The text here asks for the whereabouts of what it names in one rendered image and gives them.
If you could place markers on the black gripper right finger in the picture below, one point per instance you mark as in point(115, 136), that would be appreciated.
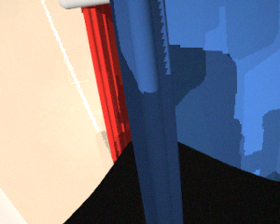
point(213, 192)

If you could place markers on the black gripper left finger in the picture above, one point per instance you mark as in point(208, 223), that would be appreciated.
point(117, 199)

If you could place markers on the red plastic tray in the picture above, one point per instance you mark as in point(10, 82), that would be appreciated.
point(105, 59)

